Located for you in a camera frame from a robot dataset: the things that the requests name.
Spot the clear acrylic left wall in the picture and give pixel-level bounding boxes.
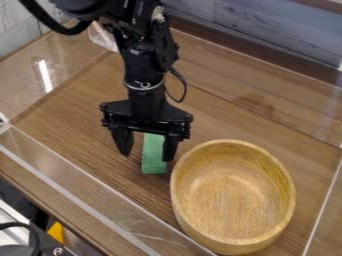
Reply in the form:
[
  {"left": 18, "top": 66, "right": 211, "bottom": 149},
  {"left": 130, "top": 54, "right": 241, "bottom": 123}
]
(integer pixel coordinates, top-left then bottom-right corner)
[{"left": 0, "top": 29, "right": 106, "bottom": 123}]

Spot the yellow black device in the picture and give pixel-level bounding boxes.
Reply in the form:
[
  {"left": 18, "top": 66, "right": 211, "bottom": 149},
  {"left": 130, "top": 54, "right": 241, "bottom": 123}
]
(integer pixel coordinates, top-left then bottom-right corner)
[{"left": 28, "top": 222, "right": 78, "bottom": 256}]

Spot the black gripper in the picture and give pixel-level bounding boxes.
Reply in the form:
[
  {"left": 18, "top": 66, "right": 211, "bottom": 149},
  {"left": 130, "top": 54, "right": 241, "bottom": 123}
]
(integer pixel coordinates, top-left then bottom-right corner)
[{"left": 101, "top": 81, "right": 194, "bottom": 161}]

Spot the clear acrylic corner bracket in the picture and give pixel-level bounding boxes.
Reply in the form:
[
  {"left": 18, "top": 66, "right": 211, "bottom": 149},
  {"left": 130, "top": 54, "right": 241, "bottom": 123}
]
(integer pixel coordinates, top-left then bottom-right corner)
[{"left": 89, "top": 21, "right": 119, "bottom": 53}]

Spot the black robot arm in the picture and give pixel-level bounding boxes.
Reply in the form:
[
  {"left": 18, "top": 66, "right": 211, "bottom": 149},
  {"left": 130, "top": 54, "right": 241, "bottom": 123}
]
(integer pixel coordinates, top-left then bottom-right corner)
[{"left": 19, "top": 0, "right": 194, "bottom": 161}]

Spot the black cable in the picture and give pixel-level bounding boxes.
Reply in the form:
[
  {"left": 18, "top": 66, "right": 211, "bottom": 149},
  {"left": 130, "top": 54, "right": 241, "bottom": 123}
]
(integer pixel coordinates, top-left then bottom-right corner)
[{"left": 0, "top": 221, "right": 40, "bottom": 256}]

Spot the clear acrylic back wall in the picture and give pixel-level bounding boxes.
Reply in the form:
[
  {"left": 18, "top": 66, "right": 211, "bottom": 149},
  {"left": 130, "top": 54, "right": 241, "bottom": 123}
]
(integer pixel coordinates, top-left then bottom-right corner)
[{"left": 173, "top": 30, "right": 342, "bottom": 148}]

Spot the brown wooden bowl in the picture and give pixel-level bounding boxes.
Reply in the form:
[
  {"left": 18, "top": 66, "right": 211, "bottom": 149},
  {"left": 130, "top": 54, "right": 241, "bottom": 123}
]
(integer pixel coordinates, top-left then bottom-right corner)
[{"left": 170, "top": 139, "right": 297, "bottom": 256}]

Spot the green rectangular block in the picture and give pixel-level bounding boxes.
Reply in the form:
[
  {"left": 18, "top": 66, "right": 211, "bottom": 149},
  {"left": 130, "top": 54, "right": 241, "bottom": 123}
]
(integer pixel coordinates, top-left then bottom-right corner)
[{"left": 142, "top": 133, "right": 167, "bottom": 174}]

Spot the clear acrylic front wall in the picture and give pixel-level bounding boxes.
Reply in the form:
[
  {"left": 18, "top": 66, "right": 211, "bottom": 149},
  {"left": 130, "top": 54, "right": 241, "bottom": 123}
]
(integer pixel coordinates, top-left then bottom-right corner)
[{"left": 0, "top": 123, "right": 215, "bottom": 256}]

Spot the clear acrylic wall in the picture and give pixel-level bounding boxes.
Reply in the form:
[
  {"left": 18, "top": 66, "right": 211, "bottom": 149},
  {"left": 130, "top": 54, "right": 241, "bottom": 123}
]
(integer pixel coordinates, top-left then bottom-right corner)
[
  {"left": 0, "top": 123, "right": 215, "bottom": 256},
  {"left": 0, "top": 29, "right": 106, "bottom": 123},
  {"left": 173, "top": 30, "right": 342, "bottom": 148}
]

